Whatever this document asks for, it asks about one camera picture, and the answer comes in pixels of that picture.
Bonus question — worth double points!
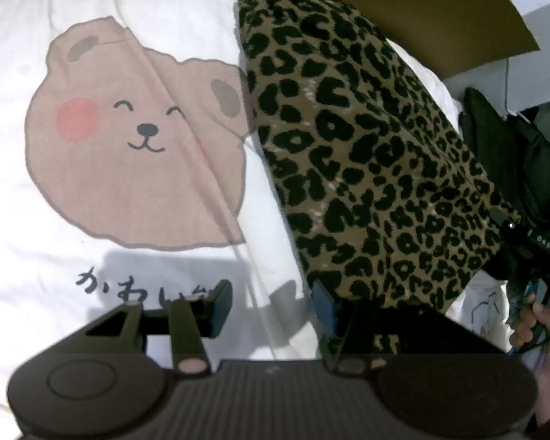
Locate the leopard print garment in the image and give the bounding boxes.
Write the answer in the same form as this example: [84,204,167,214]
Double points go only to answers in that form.
[236,0,523,353]

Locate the white line-print cloth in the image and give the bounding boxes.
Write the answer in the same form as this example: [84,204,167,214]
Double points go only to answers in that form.
[463,279,515,353]

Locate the brown cardboard sheet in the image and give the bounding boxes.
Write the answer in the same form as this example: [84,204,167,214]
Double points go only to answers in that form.
[334,0,542,81]

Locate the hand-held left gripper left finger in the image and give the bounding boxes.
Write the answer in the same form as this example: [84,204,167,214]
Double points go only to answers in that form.
[55,279,234,377]

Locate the dark bags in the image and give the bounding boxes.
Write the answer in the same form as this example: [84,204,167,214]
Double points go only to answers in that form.
[458,87,550,239]

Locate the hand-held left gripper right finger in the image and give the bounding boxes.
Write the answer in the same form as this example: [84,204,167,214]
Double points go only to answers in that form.
[312,279,502,374]

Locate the white bear print bedsheet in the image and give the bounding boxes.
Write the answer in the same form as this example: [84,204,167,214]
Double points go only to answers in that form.
[0,0,509,440]

